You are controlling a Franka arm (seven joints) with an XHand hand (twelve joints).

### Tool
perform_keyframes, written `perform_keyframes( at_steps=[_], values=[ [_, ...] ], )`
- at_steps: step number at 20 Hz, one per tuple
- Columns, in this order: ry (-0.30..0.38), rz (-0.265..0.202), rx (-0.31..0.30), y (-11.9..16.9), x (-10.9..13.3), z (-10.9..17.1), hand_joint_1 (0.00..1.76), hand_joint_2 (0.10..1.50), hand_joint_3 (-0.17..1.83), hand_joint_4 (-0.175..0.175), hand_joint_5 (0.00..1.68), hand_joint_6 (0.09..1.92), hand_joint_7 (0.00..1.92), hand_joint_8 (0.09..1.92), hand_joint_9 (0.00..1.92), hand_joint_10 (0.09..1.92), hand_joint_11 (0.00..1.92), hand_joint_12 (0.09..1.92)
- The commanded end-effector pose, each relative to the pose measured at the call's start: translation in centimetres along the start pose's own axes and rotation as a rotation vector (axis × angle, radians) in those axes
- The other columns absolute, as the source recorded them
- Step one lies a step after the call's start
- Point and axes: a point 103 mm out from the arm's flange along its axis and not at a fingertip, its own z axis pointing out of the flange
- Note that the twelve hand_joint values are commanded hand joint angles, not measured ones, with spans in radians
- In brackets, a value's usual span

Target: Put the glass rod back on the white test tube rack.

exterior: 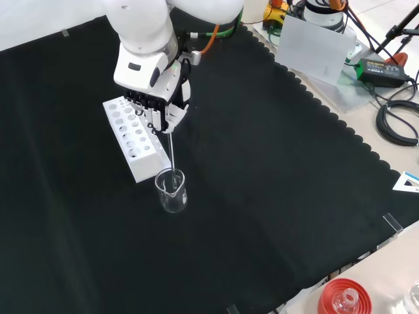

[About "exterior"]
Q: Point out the small silver wrist camera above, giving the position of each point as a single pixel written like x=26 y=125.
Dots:
x=197 y=57

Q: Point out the black tripod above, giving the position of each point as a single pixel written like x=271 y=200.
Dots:
x=393 y=34

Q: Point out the clear glass vessel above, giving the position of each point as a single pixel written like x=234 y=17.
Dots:
x=413 y=297

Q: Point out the clear cloth clip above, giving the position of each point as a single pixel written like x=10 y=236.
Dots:
x=233 y=309
x=65 y=32
x=393 y=223

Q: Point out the white triangle ruler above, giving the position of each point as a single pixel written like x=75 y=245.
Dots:
x=404 y=184

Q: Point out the black bench cloth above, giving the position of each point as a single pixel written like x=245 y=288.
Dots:
x=245 y=170

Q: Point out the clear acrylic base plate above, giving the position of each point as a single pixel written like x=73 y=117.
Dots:
x=353 y=98

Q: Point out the clear glass beaker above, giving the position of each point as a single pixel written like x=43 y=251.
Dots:
x=171 y=199

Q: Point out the orange clamp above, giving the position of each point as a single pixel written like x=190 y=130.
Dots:
x=400 y=59

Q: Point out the clear glass rod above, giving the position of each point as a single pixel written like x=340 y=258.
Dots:
x=171 y=150

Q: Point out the yellow stop button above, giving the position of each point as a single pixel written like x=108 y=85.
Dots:
x=274 y=16

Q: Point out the black power adapter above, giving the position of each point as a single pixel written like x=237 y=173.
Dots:
x=381 y=73

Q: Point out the clear round-bottom flask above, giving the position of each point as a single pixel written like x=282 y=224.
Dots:
x=347 y=301

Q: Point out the pale board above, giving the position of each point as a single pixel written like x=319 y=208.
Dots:
x=311 y=49

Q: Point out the white test tube rack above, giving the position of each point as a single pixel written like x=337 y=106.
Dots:
x=144 y=163

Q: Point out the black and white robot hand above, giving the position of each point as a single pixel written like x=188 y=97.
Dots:
x=140 y=72

